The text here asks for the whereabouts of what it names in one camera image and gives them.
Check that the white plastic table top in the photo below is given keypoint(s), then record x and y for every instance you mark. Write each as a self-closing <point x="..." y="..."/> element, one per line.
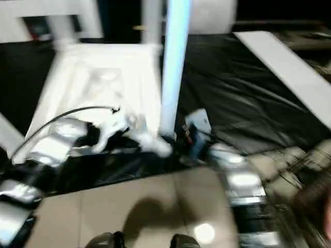
<point x="90" y="90"/>

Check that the white plastic table leg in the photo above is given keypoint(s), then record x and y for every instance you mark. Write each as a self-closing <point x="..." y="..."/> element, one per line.
<point x="173" y="64"/>
<point x="60" y="28"/>
<point x="151" y="23"/>
<point x="10" y="129"/>

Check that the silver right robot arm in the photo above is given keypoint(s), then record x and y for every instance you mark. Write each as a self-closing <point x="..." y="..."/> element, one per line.
<point x="240" y="178"/>

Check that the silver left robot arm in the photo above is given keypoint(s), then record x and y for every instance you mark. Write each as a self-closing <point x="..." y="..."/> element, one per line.
<point x="51" y="144"/>

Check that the black work mat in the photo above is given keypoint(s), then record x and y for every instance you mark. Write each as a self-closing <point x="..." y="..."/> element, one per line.
<point x="245" y="90"/>

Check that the dark right robot foot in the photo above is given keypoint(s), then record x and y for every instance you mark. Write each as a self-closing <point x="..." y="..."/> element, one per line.
<point x="184" y="241"/>

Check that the dark robot foot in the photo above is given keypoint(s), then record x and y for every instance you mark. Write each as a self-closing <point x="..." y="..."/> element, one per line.
<point x="106" y="241"/>
<point x="184" y="241"/>

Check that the dark left robot foot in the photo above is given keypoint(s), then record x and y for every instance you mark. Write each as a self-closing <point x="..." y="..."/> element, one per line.
<point x="106" y="241"/>

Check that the white flat board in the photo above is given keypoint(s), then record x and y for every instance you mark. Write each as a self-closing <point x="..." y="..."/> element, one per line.
<point x="279" y="56"/>

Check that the black furniture with yellow label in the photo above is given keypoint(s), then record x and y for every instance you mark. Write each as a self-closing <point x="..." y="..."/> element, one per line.
<point x="121" y="18"/>

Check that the white glass-door cabinet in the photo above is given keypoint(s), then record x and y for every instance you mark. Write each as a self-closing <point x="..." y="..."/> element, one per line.
<point x="88" y="23"/>

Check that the brown furry object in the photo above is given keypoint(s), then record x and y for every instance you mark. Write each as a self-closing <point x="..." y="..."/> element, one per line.
<point x="315" y="204"/>

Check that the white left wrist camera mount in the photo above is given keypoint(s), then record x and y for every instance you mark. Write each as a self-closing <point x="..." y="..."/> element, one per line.
<point x="113" y="126"/>

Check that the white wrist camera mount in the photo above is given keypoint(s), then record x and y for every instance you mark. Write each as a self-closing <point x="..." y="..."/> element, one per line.
<point x="113" y="126"/>
<point x="200" y="120"/>

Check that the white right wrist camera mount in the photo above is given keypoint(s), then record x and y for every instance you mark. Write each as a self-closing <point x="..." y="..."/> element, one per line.
<point x="200" y="120"/>

